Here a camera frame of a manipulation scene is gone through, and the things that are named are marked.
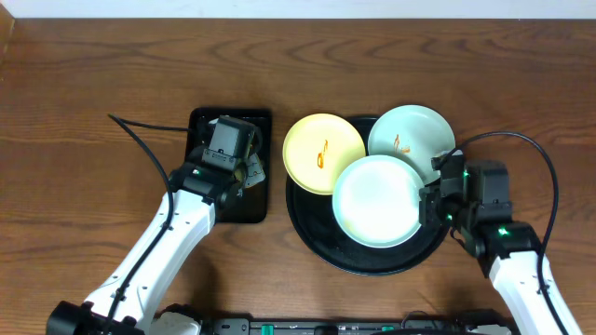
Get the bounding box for pale blue plate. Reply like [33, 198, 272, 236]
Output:
[367, 105, 455, 184]
[332, 155, 424, 248]

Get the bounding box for orange green sponge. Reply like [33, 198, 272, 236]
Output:
[239, 143, 265, 189]

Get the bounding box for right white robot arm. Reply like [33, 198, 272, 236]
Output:
[419, 185, 581, 334]

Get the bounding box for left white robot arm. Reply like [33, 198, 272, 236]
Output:
[46, 115, 263, 335]

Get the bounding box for black rectangular tray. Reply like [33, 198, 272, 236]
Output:
[184, 106, 273, 224]

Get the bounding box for black round tray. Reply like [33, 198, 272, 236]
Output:
[286, 117, 447, 275]

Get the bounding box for yellow plate with sauce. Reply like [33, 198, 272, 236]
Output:
[282, 114, 366, 195]

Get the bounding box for left black cable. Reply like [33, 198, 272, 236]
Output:
[106, 113, 196, 327]

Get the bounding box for black cable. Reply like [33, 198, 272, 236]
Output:
[106, 113, 196, 327]
[430, 130, 578, 335]

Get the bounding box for right black cable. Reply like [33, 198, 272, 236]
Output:
[430, 130, 578, 335]

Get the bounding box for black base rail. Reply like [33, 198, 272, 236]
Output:
[153, 304, 504, 335]

